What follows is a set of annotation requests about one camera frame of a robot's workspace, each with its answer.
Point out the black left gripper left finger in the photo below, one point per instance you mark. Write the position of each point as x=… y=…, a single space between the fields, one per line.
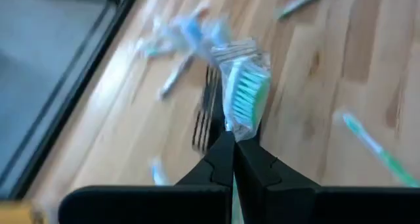
x=218 y=165

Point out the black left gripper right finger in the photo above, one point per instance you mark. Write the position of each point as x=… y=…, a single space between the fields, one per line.
x=259 y=171

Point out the blue toothbrush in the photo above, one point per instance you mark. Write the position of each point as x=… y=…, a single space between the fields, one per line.
x=158 y=173

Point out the green toothbrush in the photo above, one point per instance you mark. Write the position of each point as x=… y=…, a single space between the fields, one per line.
x=246 y=96
x=302 y=1
x=377 y=148
x=151 y=50

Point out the pale toothbrush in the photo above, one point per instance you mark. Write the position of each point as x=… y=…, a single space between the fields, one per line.
x=175 y=79

